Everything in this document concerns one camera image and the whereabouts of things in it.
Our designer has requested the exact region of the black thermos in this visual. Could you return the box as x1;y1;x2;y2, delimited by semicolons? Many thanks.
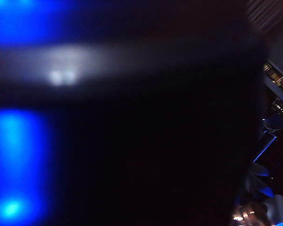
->
0;0;266;226

